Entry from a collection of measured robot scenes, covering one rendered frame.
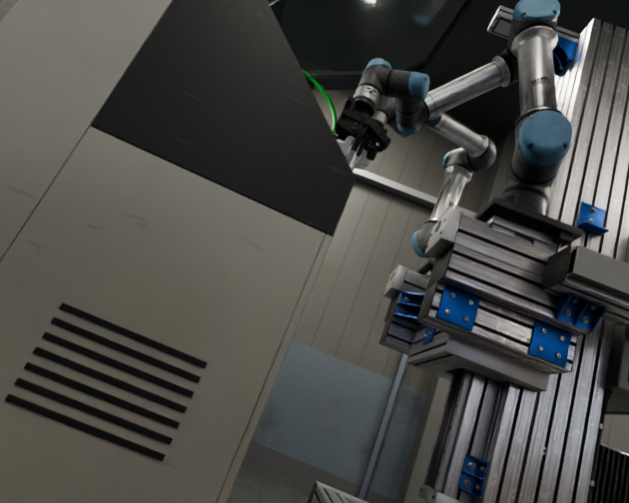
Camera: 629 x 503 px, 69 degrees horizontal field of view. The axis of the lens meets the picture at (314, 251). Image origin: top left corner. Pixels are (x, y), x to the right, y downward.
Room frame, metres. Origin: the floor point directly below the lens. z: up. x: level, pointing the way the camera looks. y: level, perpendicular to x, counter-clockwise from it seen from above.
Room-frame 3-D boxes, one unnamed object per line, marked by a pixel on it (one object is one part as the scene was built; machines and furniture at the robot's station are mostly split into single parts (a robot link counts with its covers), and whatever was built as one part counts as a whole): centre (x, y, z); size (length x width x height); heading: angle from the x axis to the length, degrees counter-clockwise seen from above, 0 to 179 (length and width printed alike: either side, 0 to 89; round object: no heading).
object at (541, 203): (1.05, -0.47, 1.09); 0.15 x 0.15 x 0.10
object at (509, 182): (1.05, -0.47, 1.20); 0.13 x 0.12 x 0.14; 160
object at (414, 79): (1.08, -0.07, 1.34); 0.11 x 0.11 x 0.08; 70
